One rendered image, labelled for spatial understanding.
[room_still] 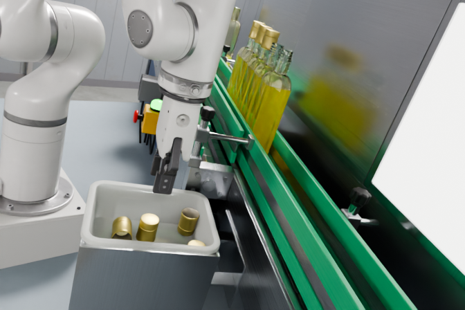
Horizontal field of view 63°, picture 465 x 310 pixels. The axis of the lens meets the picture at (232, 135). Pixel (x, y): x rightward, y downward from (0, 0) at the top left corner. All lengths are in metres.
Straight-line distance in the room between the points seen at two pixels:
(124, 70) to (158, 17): 3.89
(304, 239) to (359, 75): 0.37
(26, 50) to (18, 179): 0.27
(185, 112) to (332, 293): 0.31
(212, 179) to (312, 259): 0.33
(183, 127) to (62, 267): 0.49
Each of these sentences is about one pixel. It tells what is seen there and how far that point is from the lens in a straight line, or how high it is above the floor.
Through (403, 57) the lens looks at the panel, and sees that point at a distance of 0.71.
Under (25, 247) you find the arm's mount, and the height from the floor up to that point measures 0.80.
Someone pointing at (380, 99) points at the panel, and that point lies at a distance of 0.73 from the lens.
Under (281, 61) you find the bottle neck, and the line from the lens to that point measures 0.82.
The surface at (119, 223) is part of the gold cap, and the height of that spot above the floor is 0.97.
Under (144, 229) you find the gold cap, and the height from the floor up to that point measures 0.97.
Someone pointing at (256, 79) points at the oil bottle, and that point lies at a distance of 0.87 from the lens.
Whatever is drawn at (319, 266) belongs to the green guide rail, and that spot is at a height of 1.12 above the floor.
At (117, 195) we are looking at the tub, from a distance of 0.76.
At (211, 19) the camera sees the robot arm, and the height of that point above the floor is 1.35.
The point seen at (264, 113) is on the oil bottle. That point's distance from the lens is 0.82.
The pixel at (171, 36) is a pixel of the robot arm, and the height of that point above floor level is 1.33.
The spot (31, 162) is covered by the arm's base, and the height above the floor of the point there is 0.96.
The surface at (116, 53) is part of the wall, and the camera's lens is 4.28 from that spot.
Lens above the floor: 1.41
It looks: 21 degrees down
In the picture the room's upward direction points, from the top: 18 degrees clockwise
